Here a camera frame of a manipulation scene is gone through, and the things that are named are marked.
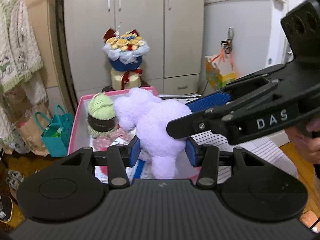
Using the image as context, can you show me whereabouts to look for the white blue medicine box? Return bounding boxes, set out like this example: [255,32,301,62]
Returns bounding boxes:
[127,159,146,181]

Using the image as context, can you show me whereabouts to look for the person's right hand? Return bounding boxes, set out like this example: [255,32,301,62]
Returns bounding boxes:
[286,119,320,165]

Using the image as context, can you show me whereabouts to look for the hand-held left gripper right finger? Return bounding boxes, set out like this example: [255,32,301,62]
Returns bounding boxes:
[185,139,265,189]

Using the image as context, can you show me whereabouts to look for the green yarn ball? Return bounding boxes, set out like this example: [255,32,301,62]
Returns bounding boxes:
[87,92,117,138]

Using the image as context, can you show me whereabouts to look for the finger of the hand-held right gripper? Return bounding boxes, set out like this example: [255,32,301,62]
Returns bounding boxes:
[186,64,294,113]
[166,109,234,140]

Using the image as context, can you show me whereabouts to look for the yellow blue flower bouquet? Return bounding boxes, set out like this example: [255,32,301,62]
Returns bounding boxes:
[102,22,151,72]

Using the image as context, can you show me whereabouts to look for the grey fluffy cloth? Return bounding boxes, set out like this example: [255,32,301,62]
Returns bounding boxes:
[6,170,25,191]

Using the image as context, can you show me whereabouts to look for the teal gift bag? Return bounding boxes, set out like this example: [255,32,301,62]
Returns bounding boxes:
[34,104,74,158]

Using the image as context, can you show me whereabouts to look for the pink floral scrunchie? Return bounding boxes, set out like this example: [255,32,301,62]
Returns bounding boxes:
[92,130,131,153]

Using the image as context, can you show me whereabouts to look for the beige tall cabinet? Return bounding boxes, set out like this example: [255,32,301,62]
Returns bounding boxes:
[15,0,77,111]

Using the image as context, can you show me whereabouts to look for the hair ties on hook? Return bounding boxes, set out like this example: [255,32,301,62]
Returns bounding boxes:
[220,27,236,55]

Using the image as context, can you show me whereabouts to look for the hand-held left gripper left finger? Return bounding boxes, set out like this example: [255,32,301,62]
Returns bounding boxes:
[61,137,140,189]

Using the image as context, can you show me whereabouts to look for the colourful paper gift bag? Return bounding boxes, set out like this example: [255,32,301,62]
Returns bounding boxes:
[205,49,238,90]

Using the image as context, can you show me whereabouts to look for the grey three-door wardrobe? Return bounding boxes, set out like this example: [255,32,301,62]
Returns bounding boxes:
[64,0,204,96]

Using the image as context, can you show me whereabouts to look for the pink cardboard box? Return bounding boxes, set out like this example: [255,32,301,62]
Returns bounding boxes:
[67,86,201,181]

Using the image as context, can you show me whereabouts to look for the purple plush toy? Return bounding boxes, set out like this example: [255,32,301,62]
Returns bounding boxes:
[114,87,192,180]

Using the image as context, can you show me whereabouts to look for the striped bedsheet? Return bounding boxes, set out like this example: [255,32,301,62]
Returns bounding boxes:
[157,94,299,181]

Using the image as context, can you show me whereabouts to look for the brown paper bag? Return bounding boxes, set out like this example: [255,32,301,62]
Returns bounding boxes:
[17,102,51,156]

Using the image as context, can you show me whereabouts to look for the cream fleece pajama jacket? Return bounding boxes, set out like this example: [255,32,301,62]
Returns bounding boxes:
[0,0,43,93]

